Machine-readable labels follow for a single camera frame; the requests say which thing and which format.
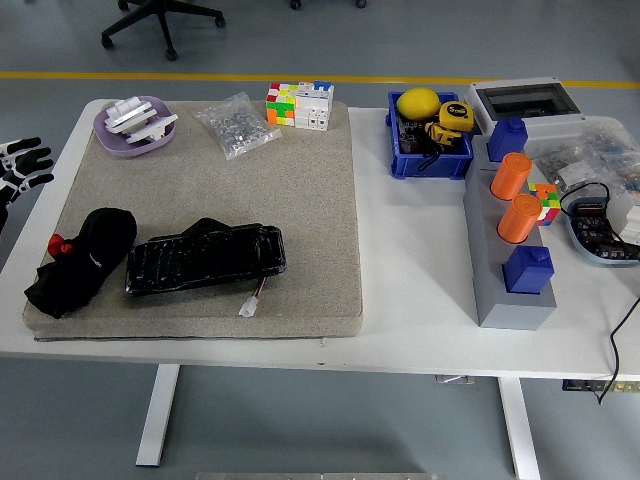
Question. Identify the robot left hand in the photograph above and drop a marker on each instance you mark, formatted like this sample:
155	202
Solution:
22	167

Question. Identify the black rag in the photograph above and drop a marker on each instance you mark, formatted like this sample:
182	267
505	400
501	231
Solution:
85	265

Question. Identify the purple tray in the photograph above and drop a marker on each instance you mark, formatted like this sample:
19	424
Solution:
112	145

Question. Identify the grey-brown mat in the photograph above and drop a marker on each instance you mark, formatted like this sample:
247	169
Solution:
225	200

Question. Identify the black office chair base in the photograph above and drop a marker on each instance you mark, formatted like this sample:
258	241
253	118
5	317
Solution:
160	15

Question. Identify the clear bag of screws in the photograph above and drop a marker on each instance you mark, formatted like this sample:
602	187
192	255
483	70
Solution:
235	130

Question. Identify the white table leg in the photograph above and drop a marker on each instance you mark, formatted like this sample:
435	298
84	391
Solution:
517	430
157	415

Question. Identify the white and blue block cube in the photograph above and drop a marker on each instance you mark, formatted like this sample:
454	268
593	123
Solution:
312	107

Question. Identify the black circuit module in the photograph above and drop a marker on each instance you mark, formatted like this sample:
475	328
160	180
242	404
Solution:
410	142

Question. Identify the yellow lemon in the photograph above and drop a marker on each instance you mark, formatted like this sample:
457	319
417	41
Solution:
417	102

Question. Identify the blue plastic bin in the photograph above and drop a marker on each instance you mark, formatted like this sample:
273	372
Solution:
435	167

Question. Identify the yellow and black tool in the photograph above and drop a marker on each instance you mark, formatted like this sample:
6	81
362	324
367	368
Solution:
440	134

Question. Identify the yellow tape measure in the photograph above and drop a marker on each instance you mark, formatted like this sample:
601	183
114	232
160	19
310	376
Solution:
455	114

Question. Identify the blue block with knob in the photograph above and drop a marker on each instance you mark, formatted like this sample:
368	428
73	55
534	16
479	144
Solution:
527	272
506	140

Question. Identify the orange cylinder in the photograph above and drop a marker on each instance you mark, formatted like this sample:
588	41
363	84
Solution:
509	177
517	222

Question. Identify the grey block holder base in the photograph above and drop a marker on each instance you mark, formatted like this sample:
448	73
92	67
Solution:
515	312

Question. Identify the small colourful puzzle cube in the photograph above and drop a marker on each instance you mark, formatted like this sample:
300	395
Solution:
547	205

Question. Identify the clear bag of parts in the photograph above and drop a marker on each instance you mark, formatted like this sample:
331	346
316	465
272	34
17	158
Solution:
590	150

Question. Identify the grey-blue tray with electronics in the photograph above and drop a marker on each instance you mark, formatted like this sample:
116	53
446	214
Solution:
595	235

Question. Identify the black table control box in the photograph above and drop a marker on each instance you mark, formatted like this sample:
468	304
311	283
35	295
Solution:
580	385

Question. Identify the white plastic component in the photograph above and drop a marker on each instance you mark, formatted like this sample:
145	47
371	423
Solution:
625	212

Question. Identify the white plastic bracket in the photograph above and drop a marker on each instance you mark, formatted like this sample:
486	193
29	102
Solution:
150	130
127	114

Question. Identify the metal bracket under table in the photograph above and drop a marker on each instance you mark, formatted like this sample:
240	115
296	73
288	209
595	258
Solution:
455	379

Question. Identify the grey electrical enclosure box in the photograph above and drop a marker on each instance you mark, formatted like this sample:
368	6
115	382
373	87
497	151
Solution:
555	127

